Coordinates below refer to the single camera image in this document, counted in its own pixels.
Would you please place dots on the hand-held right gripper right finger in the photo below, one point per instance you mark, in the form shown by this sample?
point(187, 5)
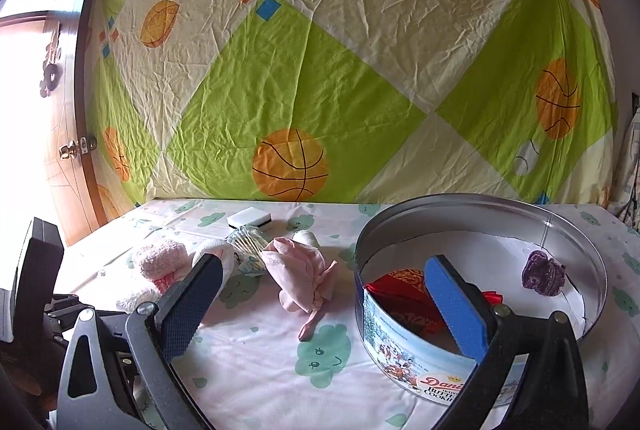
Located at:
point(455, 310)

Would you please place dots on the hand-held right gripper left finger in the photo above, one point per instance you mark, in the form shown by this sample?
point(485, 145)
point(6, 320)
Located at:
point(195, 305)

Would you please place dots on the pink and white towel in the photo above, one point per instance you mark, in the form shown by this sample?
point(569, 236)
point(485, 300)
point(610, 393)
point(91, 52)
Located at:
point(155, 262)

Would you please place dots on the large metal basin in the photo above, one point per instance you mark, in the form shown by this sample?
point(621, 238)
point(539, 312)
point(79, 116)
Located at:
point(400, 345)

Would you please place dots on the bag of bamboo skewers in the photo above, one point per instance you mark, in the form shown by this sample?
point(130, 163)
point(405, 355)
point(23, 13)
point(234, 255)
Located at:
point(247, 242)

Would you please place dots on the pink cloth pouch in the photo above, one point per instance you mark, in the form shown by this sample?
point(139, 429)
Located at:
point(290, 275)

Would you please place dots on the white rolled sock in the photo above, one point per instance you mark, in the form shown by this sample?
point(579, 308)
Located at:
point(220, 255)

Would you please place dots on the red foil packet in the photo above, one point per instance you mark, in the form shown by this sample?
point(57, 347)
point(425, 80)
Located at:
point(400, 290)

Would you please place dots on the white paper tin lining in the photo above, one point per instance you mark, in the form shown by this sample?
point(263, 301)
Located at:
point(475, 250)

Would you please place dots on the cloud print tablecloth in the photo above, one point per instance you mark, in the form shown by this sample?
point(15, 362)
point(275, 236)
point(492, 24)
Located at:
point(250, 360)

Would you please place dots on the white sponge with black stripe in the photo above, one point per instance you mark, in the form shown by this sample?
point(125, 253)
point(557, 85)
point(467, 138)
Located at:
point(247, 219)

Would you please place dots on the brass door knob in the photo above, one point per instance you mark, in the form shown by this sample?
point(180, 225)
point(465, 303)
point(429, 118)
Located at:
point(70, 149)

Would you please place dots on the small white cloth roll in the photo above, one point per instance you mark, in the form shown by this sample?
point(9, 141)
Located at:
point(306, 238)

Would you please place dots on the wooden door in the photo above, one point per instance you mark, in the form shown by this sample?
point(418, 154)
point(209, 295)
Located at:
point(65, 119)

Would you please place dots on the wooden door ornament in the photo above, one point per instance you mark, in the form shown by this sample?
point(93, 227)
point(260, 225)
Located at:
point(50, 59)

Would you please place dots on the hanging clothes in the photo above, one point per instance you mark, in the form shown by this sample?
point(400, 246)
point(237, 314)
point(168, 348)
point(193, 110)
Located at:
point(631, 169)

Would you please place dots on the ball print bedsheet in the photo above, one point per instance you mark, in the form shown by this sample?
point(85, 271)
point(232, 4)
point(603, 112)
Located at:
point(350, 84)

